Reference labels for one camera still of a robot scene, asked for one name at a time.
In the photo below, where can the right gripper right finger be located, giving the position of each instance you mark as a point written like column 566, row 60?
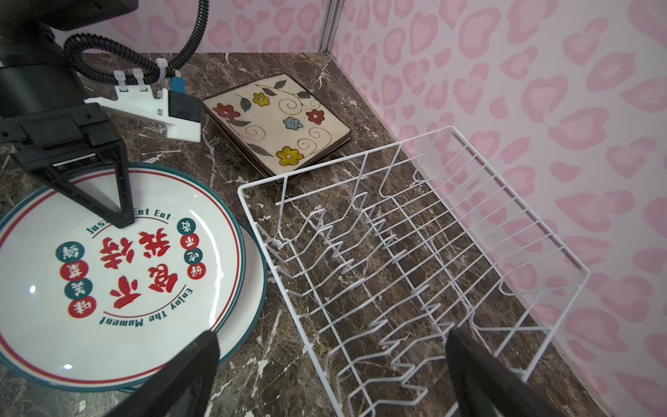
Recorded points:
column 484, row 386

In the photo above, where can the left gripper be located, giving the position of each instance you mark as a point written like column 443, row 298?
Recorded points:
column 65, row 143

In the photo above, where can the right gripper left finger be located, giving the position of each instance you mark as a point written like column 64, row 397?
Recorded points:
column 182, row 387

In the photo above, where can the white round plate patterned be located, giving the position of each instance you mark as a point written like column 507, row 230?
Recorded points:
column 87, row 306

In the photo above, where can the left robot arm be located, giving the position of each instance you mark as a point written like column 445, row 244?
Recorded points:
column 30, row 25

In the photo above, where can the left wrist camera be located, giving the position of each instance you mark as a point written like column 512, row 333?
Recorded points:
column 179, row 113

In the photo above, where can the white wire dish rack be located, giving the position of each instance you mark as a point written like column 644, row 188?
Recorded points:
column 380, row 254

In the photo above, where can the aluminium corner post left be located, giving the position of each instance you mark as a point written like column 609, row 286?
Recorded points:
column 330, row 22

